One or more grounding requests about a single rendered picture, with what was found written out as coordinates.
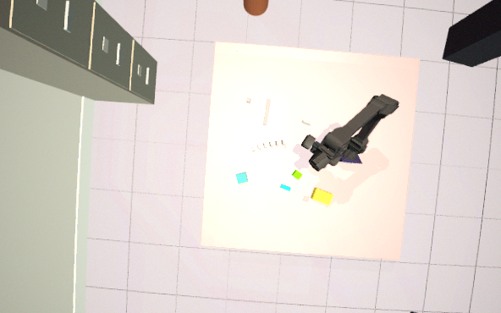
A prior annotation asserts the lime green block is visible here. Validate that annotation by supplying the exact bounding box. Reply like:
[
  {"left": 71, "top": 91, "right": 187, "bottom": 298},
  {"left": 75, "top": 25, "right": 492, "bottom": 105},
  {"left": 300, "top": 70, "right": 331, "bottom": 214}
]
[{"left": 292, "top": 170, "right": 303, "bottom": 179}]

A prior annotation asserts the yellow rectangular block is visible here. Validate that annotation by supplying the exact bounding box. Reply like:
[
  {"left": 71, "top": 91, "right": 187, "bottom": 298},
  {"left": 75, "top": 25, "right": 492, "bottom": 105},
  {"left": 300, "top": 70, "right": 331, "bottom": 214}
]
[{"left": 311, "top": 188, "right": 333, "bottom": 206}]

